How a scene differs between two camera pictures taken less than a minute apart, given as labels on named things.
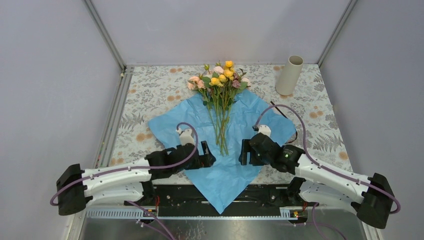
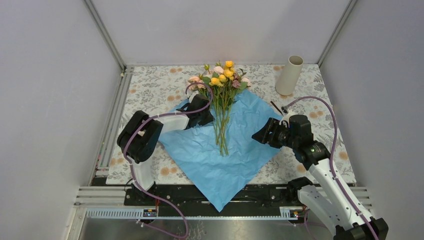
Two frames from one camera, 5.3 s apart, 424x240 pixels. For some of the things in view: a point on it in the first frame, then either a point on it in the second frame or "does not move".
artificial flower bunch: x=220 y=84 does not move
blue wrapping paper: x=222 y=183 does not move
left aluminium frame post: x=104 y=34 does not move
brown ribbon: x=284 y=115 does not move
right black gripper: x=246 y=147 to x=273 y=125
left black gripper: x=204 y=161 to x=209 y=118
